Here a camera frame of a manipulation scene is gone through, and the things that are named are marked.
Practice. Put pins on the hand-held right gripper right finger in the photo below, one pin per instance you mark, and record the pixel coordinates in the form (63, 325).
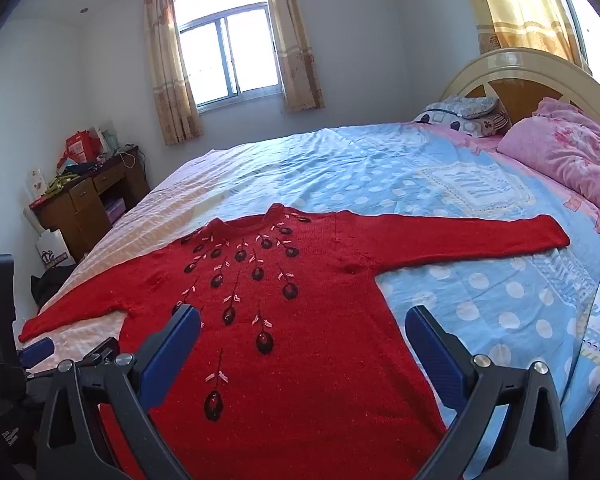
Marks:
(432, 350)

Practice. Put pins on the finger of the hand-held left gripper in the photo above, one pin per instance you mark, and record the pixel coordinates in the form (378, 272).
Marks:
(102, 349)
(36, 351)

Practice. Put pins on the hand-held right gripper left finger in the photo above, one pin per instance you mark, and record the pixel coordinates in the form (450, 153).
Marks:
(176, 340)

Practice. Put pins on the red knitted sweater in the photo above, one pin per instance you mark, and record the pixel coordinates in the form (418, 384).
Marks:
(305, 360)

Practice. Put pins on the dark cloth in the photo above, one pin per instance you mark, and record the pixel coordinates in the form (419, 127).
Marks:
(52, 285)

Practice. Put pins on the white paper bag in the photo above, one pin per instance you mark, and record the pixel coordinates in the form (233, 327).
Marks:
(55, 250)

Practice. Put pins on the brown wooden desk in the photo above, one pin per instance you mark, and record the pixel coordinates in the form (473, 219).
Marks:
(80, 210)

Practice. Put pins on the white printed box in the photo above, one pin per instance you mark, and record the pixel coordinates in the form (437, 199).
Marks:
(36, 185)

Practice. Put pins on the purple box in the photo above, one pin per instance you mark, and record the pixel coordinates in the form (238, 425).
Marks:
(115, 210)

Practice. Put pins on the green cloth item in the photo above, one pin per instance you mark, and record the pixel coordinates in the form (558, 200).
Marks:
(60, 183)

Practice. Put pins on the blue polka dot bedsheet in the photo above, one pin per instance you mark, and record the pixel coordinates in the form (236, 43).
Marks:
(480, 200)

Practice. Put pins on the red gift box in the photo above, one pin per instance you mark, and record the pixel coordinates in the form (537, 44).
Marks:
(80, 147)

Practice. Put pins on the pink floral pillow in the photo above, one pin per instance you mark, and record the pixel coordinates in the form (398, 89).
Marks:
(565, 155)

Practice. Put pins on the grey patterned pillow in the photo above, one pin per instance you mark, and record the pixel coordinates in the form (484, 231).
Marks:
(467, 115)

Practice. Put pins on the beige patterned curtain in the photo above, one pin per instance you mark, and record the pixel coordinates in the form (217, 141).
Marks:
(172, 75)
(295, 45)

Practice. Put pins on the white framed window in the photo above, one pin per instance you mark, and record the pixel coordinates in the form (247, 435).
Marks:
(230, 50)

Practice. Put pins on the cream wooden headboard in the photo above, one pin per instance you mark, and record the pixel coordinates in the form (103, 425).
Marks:
(540, 67)

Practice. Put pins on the yellow curtain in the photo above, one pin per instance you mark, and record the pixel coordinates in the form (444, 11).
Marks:
(525, 5)

